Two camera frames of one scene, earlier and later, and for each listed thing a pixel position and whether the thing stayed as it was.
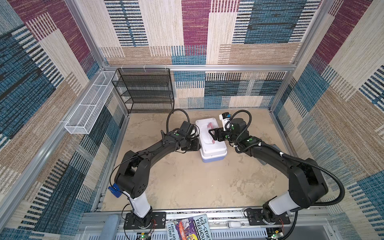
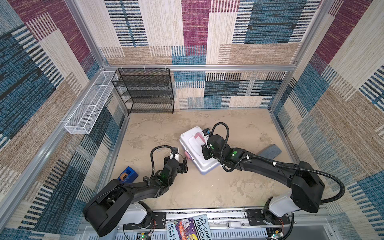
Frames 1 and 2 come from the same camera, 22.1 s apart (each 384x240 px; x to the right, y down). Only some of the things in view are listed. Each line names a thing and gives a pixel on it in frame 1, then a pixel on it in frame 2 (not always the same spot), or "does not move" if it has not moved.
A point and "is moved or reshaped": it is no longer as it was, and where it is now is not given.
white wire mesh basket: (82, 120) does not move
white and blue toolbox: (211, 150) is moved or reshaped
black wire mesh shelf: (146, 90) does not move
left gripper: (195, 147) → (182, 166)
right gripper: (218, 132) → (205, 150)
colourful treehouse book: (194, 227) does not move
